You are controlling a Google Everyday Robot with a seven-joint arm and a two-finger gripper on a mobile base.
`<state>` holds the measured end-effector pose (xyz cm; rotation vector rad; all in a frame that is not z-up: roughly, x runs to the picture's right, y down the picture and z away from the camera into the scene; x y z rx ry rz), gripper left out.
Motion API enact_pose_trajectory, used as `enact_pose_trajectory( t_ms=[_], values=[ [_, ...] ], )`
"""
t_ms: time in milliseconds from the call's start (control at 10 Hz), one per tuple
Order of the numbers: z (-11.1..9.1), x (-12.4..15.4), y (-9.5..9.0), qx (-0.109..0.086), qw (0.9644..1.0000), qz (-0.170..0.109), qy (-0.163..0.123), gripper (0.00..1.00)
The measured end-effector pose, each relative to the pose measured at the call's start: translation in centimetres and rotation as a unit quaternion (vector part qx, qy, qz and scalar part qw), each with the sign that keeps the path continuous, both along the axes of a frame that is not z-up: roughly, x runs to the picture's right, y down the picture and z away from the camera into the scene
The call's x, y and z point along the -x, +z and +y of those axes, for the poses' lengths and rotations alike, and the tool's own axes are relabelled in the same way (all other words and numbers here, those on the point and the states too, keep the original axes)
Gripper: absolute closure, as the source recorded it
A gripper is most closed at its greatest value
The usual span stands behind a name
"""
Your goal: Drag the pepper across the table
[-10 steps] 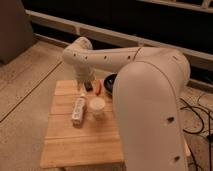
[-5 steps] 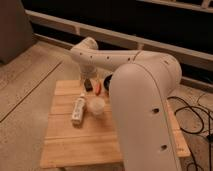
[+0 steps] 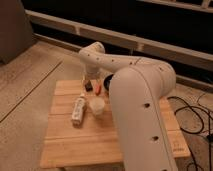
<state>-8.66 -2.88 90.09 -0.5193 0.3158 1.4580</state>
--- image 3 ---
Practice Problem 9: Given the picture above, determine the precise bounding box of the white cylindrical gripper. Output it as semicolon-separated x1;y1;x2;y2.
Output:
84;65;100;92

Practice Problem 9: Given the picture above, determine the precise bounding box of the orange red pepper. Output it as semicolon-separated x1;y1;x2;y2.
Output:
95;80;101;95

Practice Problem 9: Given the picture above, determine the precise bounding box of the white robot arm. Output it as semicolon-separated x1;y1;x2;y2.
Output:
79;42;178;171

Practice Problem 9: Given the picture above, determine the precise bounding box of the dark bowl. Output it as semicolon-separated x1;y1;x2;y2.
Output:
103;74;114;91

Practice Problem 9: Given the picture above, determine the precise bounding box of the white paper cup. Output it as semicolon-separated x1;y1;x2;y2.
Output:
89;97;105;116

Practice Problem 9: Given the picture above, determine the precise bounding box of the white plastic bottle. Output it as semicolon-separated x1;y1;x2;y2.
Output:
71;93;86;125

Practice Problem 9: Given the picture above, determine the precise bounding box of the grey couch corner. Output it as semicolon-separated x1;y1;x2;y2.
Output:
0;0;35;64

